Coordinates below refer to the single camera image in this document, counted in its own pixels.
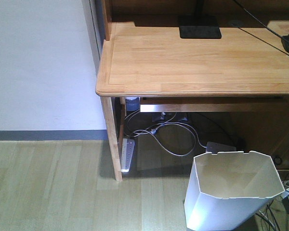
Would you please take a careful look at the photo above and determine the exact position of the white plastic trash bin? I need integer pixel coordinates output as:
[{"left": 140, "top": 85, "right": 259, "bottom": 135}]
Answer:
[{"left": 184, "top": 151, "right": 284, "bottom": 231}]

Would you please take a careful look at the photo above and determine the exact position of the light wooden desk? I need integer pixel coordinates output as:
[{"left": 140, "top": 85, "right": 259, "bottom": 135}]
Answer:
[{"left": 96, "top": 0, "right": 289, "bottom": 181}]

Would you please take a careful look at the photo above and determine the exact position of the black desk cable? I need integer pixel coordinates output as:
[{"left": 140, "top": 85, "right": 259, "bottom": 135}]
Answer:
[{"left": 232, "top": 0, "right": 289, "bottom": 58}]

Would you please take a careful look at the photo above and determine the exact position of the white power strip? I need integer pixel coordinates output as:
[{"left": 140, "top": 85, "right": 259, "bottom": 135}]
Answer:
[{"left": 121, "top": 138, "right": 135, "bottom": 172}]

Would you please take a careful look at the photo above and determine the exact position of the grey power adapter box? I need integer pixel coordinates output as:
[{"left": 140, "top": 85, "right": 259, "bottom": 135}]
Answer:
[{"left": 206, "top": 141, "right": 236, "bottom": 154}]

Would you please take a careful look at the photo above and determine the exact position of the black monitor stand base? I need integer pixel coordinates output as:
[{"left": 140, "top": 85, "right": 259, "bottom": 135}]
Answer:
[{"left": 178, "top": 0, "right": 222, "bottom": 39}]

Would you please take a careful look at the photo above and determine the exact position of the grey looped cable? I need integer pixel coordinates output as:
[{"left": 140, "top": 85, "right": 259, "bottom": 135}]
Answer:
[{"left": 125, "top": 111, "right": 208, "bottom": 157}]

